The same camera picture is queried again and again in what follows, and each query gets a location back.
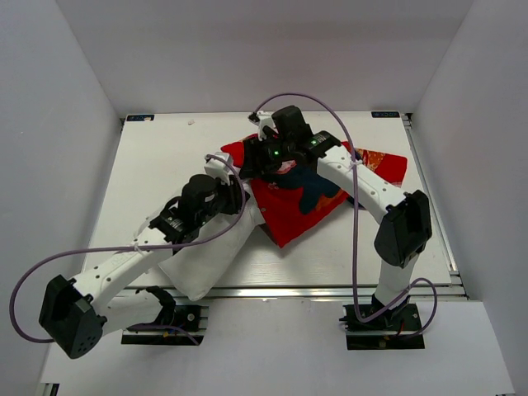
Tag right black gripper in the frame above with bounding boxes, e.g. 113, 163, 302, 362
238, 132, 295, 181

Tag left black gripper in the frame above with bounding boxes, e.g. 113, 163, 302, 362
196, 174, 249, 226

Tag white pillow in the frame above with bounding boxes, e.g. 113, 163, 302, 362
158, 185, 264, 301

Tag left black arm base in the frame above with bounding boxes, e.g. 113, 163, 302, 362
120, 286, 209, 347

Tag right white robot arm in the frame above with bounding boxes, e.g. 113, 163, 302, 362
241, 106, 432, 329

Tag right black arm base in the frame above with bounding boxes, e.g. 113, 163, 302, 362
339, 304, 425, 351

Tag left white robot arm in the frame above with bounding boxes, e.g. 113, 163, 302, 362
39, 173, 249, 359

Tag blue label sticker left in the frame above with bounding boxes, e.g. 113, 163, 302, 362
125, 114, 155, 122

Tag blue label sticker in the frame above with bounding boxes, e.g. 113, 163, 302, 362
125, 114, 155, 122
371, 111, 400, 118

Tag blue label sticker right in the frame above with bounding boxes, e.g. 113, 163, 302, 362
371, 111, 400, 118

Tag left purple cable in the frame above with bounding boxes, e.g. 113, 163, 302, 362
8, 153, 248, 346

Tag purple cable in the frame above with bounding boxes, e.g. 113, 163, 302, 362
247, 92, 438, 339
8, 153, 248, 346

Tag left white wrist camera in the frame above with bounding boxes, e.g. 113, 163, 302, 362
204, 152, 233, 185

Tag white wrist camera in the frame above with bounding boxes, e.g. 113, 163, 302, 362
247, 111, 275, 140
204, 152, 233, 185

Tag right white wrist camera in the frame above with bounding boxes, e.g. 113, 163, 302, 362
247, 111, 275, 140

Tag aluminium table frame rail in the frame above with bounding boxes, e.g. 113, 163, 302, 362
120, 283, 466, 299

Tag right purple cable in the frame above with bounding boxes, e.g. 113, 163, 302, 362
247, 92, 438, 339

